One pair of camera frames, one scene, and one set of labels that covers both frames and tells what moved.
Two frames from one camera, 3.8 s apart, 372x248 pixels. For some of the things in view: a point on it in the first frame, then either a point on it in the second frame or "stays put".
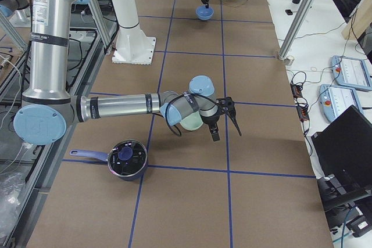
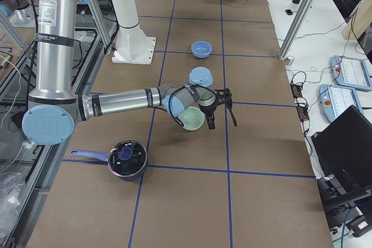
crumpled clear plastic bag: x=12 y=188 stays put
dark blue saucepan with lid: x=127 y=160 stays put
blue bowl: x=204 y=13 → x=201 y=49
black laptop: x=342 y=157 stays put
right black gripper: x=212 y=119 → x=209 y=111
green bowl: x=192 y=122 stays put
